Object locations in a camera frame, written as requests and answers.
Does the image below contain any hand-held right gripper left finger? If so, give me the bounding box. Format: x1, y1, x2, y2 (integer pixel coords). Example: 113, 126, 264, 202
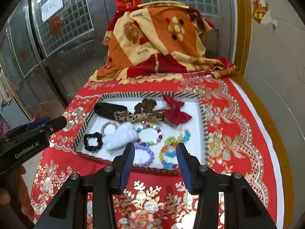
40, 142, 136, 229

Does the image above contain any torn red wall decoration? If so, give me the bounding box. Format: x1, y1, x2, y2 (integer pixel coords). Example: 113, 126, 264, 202
252, 0, 273, 24

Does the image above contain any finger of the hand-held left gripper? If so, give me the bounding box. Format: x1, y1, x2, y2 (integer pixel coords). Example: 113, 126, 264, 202
24, 117, 52, 131
46, 116, 68, 133

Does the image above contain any metal glass door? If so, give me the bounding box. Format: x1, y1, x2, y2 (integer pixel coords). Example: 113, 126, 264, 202
0, 0, 239, 122

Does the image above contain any lilac woven hair tie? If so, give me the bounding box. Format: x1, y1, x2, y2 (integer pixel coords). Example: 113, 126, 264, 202
100, 121, 122, 138

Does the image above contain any red round door sticker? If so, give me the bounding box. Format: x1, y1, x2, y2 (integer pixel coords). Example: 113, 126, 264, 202
48, 16, 63, 35

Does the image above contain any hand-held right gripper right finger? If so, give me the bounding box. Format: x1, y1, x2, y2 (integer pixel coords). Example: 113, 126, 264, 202
176, 142, 278, 229

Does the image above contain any yellow door frame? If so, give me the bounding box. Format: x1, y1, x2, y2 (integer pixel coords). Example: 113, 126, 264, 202
235, 0, 253, 77

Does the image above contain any striped cardboard box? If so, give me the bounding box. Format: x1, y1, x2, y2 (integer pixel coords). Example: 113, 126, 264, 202
71, 91, 209, 176

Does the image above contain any white paper sheet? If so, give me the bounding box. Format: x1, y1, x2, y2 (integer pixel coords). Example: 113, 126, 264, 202
41, 0, 64, 23

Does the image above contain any person's left hand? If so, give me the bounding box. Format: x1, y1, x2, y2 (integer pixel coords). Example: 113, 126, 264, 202
0, 166, 35, 221

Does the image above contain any red hair bow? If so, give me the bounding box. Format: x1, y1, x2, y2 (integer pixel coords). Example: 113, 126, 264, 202
163, 95, 193, 126

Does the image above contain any red embroidered tablecloth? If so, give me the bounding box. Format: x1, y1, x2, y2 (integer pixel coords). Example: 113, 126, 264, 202
31, 75, 283, 229

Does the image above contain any brown scrunchie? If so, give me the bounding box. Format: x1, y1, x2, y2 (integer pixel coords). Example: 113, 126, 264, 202
134, 98, 158, 115

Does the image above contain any black scrunchie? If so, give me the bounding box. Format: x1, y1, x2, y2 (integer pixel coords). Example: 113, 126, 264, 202
83, 132, 103, 152

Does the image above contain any orange clear bead bracelet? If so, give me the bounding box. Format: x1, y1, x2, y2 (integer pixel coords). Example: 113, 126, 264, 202
160, 144, 173, 163

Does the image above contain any multicolour bead bracelet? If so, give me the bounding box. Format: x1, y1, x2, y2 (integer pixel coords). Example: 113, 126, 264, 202
135, 123, 163, 147

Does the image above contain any black leopard print headband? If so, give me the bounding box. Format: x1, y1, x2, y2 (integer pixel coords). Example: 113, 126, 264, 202
94, 102, 166, 124

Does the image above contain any pile of colourful hair ties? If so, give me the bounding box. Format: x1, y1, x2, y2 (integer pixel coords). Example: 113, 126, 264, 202
160, 129, 192, 170

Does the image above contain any orange patterned blanket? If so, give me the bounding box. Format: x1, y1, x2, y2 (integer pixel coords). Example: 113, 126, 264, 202
89, 2, 239, 85

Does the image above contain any purple bead bracelet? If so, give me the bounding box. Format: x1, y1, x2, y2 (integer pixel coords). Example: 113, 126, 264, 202
121, 143, 155, 167

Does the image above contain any white fluffy scrunchie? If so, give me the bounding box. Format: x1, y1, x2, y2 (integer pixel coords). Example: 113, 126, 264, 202
102, 122, 139, 153

